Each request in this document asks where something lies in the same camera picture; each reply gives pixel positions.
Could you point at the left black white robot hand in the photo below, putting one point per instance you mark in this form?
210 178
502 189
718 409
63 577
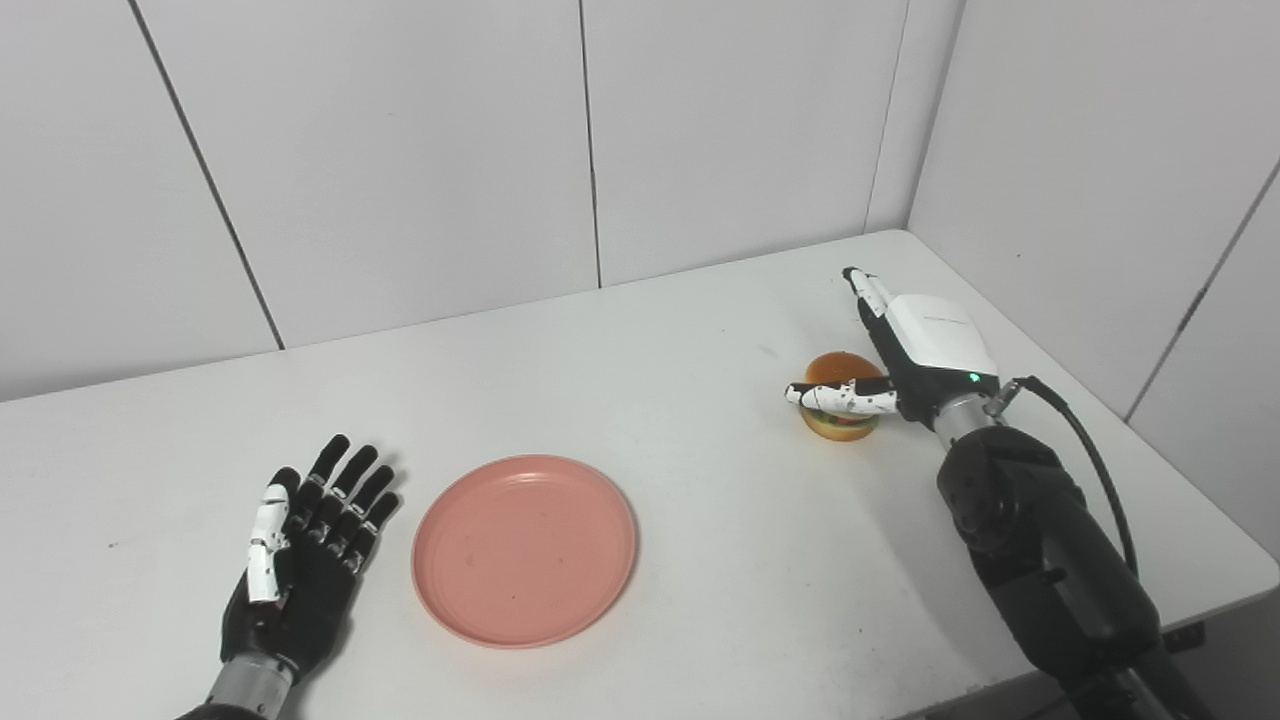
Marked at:
305 560

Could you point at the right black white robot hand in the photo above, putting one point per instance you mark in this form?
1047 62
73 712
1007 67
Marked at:
915 360

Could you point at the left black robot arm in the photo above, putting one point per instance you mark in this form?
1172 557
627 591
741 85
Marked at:
240 695

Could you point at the pink plastic plate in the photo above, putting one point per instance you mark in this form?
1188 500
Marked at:
524 550

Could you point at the toy hamburger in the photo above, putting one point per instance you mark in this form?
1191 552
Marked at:
838 370

